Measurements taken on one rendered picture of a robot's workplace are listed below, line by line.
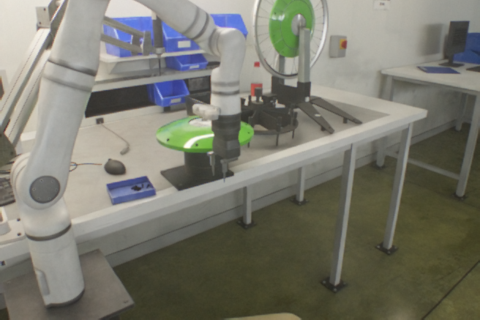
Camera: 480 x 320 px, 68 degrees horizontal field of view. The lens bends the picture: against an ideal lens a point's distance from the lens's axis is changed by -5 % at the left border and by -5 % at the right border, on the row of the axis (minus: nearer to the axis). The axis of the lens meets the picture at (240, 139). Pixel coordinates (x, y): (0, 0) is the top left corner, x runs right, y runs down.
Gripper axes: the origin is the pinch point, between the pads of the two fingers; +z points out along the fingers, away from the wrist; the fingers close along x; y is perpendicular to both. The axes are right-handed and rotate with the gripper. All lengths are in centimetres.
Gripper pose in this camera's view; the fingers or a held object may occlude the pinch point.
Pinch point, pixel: (219, 178)
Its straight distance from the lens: 99.8
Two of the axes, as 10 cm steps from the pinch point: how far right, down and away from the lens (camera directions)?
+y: 8.0, -2.1, 5.6
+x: -6.0, -2.8, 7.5
